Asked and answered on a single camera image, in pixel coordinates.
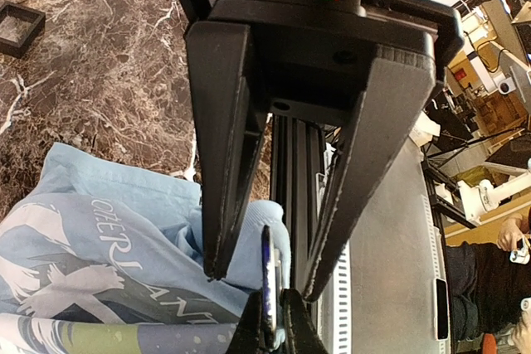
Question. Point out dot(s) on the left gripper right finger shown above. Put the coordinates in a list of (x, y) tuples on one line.
[(382, 118)]

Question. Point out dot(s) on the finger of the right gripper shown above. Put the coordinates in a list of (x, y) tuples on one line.
[(248, 336), (300, 334)]

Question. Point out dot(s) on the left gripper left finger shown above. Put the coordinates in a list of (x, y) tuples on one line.
[(229, 111)]

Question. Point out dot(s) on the removed round pin brooch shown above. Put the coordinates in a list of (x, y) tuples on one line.
[(272, 289)]

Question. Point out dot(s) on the light blue printed t-shirt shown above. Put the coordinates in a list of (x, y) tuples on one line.
[(105, 258)]

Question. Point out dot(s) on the white tissue pack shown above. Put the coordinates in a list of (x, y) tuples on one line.
[(424, 130)]

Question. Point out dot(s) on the person in black clothing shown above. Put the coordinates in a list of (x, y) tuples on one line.
[(487, 287)]

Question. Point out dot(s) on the right black display box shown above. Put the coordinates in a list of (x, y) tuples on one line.
[(20, 26)]

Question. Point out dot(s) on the white slotted cable duct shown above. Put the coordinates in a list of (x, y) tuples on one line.
[(335, 307)]

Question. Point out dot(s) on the black front frame rail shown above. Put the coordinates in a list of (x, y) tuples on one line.
[(297, 164)]

